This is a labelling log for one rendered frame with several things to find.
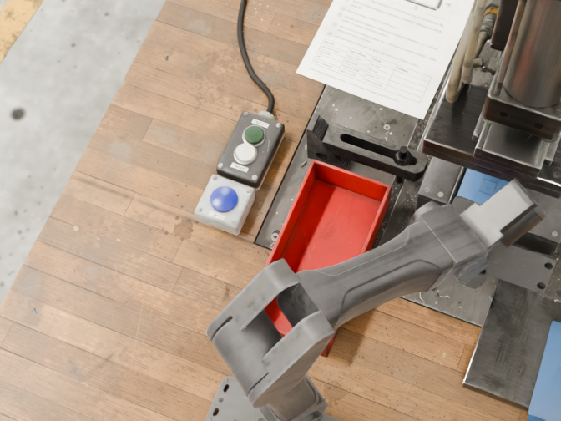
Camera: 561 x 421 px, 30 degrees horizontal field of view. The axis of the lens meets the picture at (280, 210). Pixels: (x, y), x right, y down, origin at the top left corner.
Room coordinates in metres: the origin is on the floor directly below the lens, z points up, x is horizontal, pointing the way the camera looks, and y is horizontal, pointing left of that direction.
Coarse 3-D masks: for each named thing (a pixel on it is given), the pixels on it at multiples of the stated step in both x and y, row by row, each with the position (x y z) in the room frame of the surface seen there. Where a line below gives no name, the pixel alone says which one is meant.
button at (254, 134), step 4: (248, 128) 0.74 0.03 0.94; (252, 128) 0.74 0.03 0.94; (256, 128) 0.74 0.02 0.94; (260, 128) 0.74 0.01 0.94; (248, 132) 0.74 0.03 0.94; (252, 132) 0.74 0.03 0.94; (256, 132) 0.73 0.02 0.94; (260, 132) 0.73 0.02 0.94; (248, 136) 0.73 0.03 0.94; (252, 136) 0.73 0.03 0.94; (256, 136) 0.73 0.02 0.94; (260, 136) 0.73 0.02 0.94; (248, 140) 0.72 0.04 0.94; (252, 140) 0.72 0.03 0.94; (256, 140) 0.72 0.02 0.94; (260, 140) 0.72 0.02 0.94; (252, 144) 0.72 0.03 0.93
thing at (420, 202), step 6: (420, 198) 0.58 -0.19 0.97; (420, 204) 0.58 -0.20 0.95; (438, 204) 0.57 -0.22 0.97; (522, 240) 0.51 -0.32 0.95; (528, 240) 0.51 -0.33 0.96; (534, 240) 0.51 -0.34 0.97; (540, 240) 0.50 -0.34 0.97; (528, 246) 0.51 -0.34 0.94; (534, 246) 0.50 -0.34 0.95; (540, 246) 0.50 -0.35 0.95; (546, 246) 0.50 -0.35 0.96; (552, 246) 0.49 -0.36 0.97; (540, 252) 0.50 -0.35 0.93; (546, 252) 0.50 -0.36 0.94; (552, 252) 0.49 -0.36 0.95
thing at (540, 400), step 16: (560, 336) 0.38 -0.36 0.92; (544, 352) 0.36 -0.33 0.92; (560, 352) 0.36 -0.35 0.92; (544, 368) 0.34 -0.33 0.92; (560, 368) 0.34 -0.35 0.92; (544, 384) 0.32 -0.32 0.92; (560, 384) 0.32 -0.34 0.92; (544, 400) 0.30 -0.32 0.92; (560, 400) 0.29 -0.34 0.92; (528, 416) 0.28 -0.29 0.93; (544, 416) 0.28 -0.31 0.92; (560, 416) 0.27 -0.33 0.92
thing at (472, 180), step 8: (464, 176) 0.60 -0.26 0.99; (472, 176) 0.60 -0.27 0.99; (480, 176) 0.60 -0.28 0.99; (488, 176) 0.60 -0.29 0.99; (464, 184) 0.59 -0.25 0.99; (472, 184) 0.59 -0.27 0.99; (480, 184) 0.59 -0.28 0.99; (504, 184) 0.58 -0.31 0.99; (464, 192) 0.58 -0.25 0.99; (472, 192) 0.58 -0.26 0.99; (480, 192) 0.58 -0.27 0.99; (496, 192) 0.57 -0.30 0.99; (480, 200) 0.56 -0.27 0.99
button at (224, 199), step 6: (222, 186) 0.65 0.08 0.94; (228, 186) 0.65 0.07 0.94; (216, 192) 0.65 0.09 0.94; (222, 192) 0.64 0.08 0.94; (228, 192) 0.64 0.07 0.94; (234, 192) 0.64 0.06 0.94; (210, 198) 0.64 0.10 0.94; (216, 198) 0.64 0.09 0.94; (222, 198) 0.63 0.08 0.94; (228, 198) 0.63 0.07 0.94; (234, 198) 0.63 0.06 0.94; (216, 204) 0.63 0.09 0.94; (222, 204) 0.63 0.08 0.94; (228, 204) 0.62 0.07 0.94; (234, 204) 0.62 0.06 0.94; (222, 210) 0.62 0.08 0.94; (228, 210) 0.62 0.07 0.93
